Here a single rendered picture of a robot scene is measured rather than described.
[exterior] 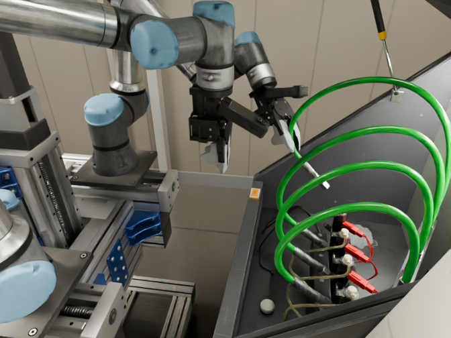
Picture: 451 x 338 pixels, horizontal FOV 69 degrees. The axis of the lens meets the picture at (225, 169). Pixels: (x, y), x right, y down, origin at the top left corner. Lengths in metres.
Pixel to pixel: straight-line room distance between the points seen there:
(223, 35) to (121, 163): 0.63
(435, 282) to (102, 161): 0.93
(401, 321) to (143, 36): 0.55
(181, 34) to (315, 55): 1.79
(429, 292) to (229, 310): 0.47
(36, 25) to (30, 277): 0.38
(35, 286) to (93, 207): 0.59
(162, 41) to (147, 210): 0.72
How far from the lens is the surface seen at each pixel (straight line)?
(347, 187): 1.21
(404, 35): 2.40
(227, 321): 0.81
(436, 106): 0.79
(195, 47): 0.60
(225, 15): 0.63
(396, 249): 1.24
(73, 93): 2.84
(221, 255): 2.21
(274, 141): 0.92
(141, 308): 1.77
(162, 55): 0.56
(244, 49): 0.98
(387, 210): 0.56
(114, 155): 1.10
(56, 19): 0.62
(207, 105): 0.70
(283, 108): 0.93
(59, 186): 1.02
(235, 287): 0.86
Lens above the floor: 1.63
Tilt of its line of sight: 33 degrees down
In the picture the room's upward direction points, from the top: straight up
